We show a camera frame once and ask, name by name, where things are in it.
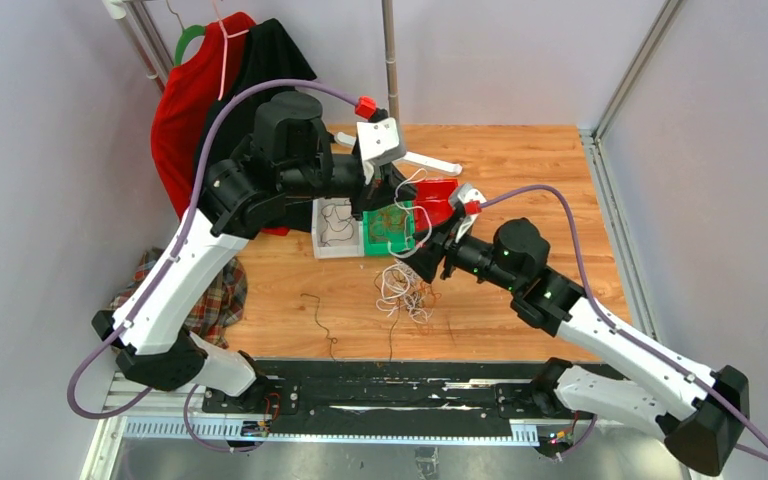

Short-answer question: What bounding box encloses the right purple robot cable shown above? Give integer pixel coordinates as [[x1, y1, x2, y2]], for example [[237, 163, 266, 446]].
[[470, 184, 768, 480]]

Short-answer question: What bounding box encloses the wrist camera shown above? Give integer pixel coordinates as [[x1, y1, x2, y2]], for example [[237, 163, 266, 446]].
[[355, 96, 407, 185], [448, 183, 486, 243]]

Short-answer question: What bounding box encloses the white plastic bin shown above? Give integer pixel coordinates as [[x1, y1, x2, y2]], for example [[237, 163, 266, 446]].
[[311, 198, 364, 260]]

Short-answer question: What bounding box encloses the cable bundle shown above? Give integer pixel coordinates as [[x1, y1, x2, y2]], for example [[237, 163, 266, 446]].
[[373, 166, 444, 336]]

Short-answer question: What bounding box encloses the green clothes hanger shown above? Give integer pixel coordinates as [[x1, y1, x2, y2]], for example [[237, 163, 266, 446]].
[[173, 25, 206, 67]]

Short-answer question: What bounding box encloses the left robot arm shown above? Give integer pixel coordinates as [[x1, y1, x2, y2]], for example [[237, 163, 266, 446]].
[[93, 89, 413, 413]]

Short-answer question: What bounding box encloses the white stand with metal pole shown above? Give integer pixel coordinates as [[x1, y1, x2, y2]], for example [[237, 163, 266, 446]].
[[334, 0, 464, 178]]

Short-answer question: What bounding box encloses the clothes rack metal frame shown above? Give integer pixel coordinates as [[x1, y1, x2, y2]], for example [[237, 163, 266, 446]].
[[102, 0, 173, 93]]

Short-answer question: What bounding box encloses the orange cable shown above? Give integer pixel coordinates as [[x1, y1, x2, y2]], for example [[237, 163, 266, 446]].
[[367, 206, 414, 245]]

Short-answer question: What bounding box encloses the pink clothes hanger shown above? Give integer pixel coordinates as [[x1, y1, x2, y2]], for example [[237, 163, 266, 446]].
[[211, 0, 249, 100]]

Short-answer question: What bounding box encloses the plaid flannel shirt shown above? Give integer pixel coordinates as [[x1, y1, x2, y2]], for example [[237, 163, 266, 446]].
[[108, 247, 248, 349]]

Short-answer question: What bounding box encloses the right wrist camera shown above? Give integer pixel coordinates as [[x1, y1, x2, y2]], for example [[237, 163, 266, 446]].
[[448, 183, 486, 243]]

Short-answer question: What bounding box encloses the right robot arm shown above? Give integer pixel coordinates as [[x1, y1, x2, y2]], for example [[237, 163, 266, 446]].
[[403, 218, 749, 476]]

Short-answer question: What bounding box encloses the red plastic bin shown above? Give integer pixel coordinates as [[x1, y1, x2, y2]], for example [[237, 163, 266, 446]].
[[412, 178, 459, 232]]

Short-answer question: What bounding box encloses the black t-shirt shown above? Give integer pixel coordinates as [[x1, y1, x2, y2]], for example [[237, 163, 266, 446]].
[[194, 19, 339, 239]]

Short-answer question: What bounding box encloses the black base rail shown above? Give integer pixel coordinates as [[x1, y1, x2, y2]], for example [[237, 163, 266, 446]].
[[188, 358, 597, 439]]

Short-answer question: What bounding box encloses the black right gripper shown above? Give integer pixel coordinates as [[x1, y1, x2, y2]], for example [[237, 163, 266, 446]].
[[397, 212, 520, 293]]

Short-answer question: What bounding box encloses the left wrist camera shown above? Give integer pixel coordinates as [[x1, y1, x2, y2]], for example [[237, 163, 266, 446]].
[[355, 96, 407, 185]]

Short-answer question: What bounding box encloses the green plastic bin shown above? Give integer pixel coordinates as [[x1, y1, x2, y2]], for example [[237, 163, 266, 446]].
[[361, 202, 415, 257]]

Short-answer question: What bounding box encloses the red t-shirt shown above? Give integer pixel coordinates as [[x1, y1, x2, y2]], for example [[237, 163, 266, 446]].
[[150, 12, 317, 217]]

